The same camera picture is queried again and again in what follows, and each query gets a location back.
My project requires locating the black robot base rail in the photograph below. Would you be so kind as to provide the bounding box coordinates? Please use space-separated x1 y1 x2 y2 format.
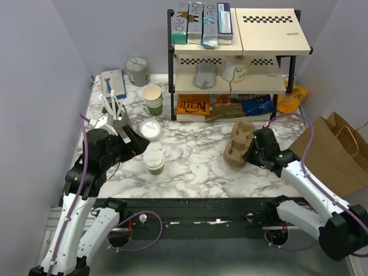
113 198 290 240

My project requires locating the stack of green paper cups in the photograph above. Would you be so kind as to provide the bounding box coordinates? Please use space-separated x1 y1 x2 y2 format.
142 85 163 116

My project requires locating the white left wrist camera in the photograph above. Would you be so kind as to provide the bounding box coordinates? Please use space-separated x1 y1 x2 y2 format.
89 113 132 143

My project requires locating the grey scrubber sponge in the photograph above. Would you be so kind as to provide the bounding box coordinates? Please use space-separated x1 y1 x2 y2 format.
194 62 217 89

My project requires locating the brown pulp cup carrier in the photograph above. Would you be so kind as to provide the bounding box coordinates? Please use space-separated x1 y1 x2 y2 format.
223 121 257 167

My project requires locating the purple white toothpaste box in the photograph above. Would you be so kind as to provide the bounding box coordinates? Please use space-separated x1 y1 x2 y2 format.
217 2 233 45

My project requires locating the grey stirrer holder cup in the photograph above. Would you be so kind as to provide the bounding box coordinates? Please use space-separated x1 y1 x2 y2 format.
98 90 132 127

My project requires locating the black and cream shelf rack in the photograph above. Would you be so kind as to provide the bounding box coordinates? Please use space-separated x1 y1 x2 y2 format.
167 8 313 121

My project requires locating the blue silver toothpaste box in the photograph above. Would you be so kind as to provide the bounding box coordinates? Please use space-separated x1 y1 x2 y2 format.
201 3 218 49

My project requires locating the teal toothpaste box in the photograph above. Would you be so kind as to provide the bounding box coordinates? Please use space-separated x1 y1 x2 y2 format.
171 2 189 45

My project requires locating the grey wrapped paper roll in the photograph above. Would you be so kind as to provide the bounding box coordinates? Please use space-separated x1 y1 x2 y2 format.
126 57 150 87

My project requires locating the yellow snack bag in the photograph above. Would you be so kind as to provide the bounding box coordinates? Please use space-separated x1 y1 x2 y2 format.
277 84 308 113

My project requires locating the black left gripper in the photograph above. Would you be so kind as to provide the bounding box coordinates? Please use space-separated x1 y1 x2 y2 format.
101 125 150 170

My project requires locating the aluminium frame rail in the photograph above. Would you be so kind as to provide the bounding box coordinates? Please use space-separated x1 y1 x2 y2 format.
36 207 63 266

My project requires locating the green paper coffee cup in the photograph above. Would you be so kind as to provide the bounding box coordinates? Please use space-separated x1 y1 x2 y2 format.
142 149 166 176

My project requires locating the toilet paper roll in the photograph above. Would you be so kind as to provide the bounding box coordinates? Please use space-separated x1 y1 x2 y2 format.
222 56 252 83

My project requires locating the blue razor package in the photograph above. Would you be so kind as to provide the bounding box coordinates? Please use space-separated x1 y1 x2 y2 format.
101 69 127 101

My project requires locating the blue doritos bag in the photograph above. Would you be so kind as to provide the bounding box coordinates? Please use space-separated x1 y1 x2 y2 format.
239 94 274 116

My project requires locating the brown snack bag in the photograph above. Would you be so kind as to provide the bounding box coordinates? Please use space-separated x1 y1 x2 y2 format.
205 94 245 122

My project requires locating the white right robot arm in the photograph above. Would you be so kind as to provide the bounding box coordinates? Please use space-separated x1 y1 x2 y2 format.
243 128 367 261

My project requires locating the brown paper bag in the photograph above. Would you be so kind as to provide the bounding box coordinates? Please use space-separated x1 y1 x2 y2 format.
305 112 367 198

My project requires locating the orange kettle chips bag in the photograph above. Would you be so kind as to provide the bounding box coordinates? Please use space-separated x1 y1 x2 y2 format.
175 94 210 116

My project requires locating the stack of white lids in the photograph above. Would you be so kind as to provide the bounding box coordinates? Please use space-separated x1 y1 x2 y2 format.
140 119 162 141

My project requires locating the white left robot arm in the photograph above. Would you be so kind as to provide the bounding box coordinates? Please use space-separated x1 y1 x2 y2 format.
29 125 150 275

